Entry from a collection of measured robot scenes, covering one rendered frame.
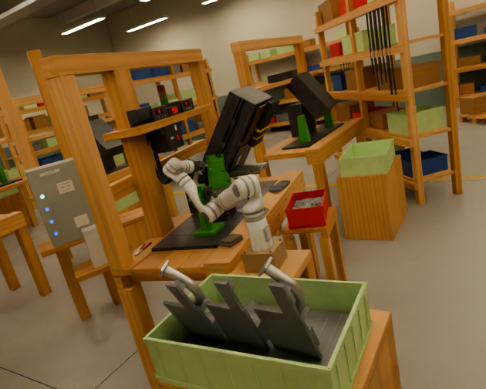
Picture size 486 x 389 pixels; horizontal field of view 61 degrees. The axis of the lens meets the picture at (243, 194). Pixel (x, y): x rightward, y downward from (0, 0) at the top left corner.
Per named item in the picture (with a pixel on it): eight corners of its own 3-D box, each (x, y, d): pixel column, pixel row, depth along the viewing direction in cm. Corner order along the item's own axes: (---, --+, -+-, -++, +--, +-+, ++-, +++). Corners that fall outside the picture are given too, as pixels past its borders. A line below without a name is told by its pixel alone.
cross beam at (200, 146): (208, 149, 327) (206, 138, 325) (103, 208, 213) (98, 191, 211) (203, 150, 329) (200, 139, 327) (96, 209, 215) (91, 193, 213)
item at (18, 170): (137, 167, 1095) (112, 82, 1035) (25, 213, 840) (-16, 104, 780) (123, 169, 1125) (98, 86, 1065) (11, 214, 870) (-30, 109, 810)
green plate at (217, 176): (232, 187, 250) (228, 153, 250) (227, 188, 243) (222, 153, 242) (215, 189, 255) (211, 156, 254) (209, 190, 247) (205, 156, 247)
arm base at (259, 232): (274, 241, 185) (265, 206, 181) (270, 250, 177) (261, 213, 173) (254, 244, 188) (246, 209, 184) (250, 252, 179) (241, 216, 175)
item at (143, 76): (231, 157, 938) (207, 54, 877) (160, 194, 745) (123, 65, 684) (213, 159, 968) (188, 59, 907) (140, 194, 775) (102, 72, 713)
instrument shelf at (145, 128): (212, 109, 293) (210, 103, 292) (141, 134, 214) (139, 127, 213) (182, 115, 303) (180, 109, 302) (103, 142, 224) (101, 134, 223)
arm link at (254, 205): (248, 172, 181) (258, 208, 185) (230, 179, 176) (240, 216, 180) (259, 173, 173) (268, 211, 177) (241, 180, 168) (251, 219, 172)
